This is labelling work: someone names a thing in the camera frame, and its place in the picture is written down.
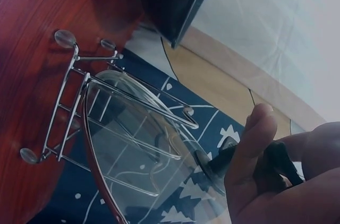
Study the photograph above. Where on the person's right thumb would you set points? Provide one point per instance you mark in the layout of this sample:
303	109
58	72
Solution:
259	133

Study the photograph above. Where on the glass lid with black knob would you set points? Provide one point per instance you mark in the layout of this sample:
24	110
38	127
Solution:
148	181

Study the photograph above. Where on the person's right hand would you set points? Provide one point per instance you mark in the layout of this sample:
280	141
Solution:
265	194

